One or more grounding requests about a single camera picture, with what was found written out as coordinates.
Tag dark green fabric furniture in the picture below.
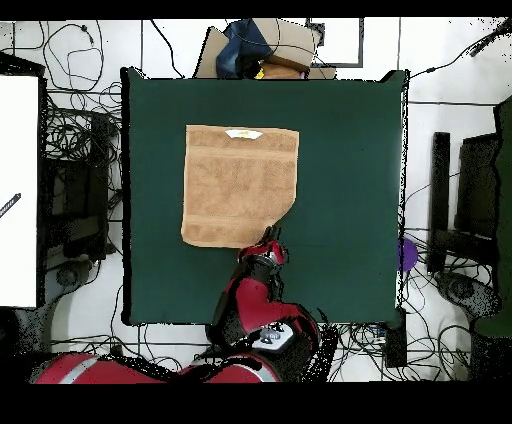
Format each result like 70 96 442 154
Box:
473 94 512 339

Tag tan terry towel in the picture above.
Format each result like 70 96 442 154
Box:
180 124 301 250

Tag grey striped rod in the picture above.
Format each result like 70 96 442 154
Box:
0 192 22 219

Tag black square floor frame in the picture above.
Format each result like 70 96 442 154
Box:
305 17 365 68

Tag dark blue garment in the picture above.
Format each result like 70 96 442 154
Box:
215 18 276 79

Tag purple round object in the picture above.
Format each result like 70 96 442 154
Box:
396 237 420 273

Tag tangled black floor cables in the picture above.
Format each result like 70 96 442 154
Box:
319 317 473 382
39 21 123 161
51 323 209 371

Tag black upright bar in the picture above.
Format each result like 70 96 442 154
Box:
426 131 452 276

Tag white board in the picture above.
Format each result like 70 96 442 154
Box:
0 74 40 309

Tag black metal rack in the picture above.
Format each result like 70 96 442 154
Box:
39 111 111 261

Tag dark green table cloth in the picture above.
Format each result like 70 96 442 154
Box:
120 66 410 327

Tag black cable with plug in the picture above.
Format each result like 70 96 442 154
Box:
409 17 512 79

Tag black power strip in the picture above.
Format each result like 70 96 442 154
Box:
384 306 408 369

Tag black panel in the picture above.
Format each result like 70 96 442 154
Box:
454 133 501 241

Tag brown cardboard box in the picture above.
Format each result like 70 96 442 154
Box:
193 17 338 80

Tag grey stand base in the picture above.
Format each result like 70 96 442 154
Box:
46 258 95 297
434 270 500 318

